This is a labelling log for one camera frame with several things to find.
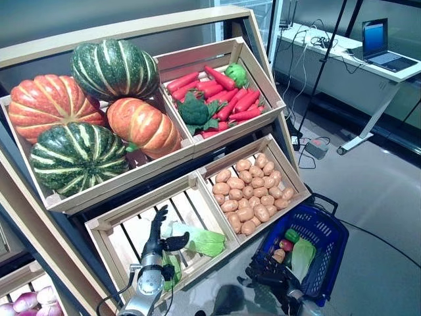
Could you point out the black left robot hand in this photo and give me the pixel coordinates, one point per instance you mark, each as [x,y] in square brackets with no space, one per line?
[154,243]

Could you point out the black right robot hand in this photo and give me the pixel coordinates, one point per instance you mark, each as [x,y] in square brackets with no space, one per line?
[269,270]

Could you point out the blue plastic shopping basket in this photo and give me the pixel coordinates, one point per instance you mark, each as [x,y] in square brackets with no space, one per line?
[324,230]

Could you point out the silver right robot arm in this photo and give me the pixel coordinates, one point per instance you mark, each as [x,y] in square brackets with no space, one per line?
[304,304]

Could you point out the cabbage in basket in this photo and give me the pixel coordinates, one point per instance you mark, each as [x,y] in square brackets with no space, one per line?
[302,256]

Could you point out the small brown potato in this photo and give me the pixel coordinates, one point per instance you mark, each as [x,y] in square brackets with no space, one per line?
[261,213]
[267,200]
[261,160]
[255,221]
[223,176]
[260,192]
[287,194]
[279,255]
[247,191]
[254,201]
[269,182]
[275,192]
[256,171]
[271,210]
[219,199]
[248,227]
[243,203]
[229,206]
[245,176]
[235,183]
[220,188]
[257,182]
[243,165]
[281,204]
[234,223]
[268,168]
[235,194]
[276,177]
[245,214]

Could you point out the dark green cucumber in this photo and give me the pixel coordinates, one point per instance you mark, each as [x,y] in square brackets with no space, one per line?
[288,259]

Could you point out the green leafy vegetable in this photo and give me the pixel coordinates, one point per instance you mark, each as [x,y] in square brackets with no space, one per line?
[174,271]

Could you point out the wooden slatted crate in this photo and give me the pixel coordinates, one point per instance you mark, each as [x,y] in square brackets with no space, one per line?
[131,210]
[253,66]
[33,271]
[286,161]

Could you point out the green bell pepper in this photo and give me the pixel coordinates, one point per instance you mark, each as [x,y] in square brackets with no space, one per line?
[237,75]
[291,235]

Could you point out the green napa cabbage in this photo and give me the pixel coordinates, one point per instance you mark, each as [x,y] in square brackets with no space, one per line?
[205,242]

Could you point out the large wooden crate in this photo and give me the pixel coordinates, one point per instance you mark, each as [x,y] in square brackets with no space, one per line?
[108,191]

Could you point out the green striped pumpkin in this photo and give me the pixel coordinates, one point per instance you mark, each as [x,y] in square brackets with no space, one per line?
[77,158]
[113,69]

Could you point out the orange striped pumpkin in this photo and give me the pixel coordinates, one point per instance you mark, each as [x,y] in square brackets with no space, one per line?
[144,126]
[49,105]

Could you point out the purple onion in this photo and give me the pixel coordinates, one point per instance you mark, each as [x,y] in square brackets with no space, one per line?
[24,301]
[49,310]
[46,294]
[6,310]

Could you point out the red orange carrot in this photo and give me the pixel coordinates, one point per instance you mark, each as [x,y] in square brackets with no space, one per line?
[211,89]
[218,77]
[256,107]
[225,96]
[213,132]
[182,82]
[231,107]
[184,91]
[245,115]
[247,100]

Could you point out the grey box red button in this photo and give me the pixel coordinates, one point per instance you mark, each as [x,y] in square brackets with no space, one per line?
[316,148]

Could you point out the green broccoli head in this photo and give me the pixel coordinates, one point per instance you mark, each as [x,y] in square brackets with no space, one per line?
[194,111]

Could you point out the white office table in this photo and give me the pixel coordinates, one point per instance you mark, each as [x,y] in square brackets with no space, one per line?
[352,75]

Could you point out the black tripod stand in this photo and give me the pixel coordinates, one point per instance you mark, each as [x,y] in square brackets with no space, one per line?
[324,61]

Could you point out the black router with antennas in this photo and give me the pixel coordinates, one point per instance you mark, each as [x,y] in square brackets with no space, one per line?
[285,23]

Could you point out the open grey laptop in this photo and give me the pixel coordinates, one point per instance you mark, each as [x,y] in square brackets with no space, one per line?
[378,42]

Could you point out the wooden display shelf frame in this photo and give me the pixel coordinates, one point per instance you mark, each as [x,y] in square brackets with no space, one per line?
[39,237]

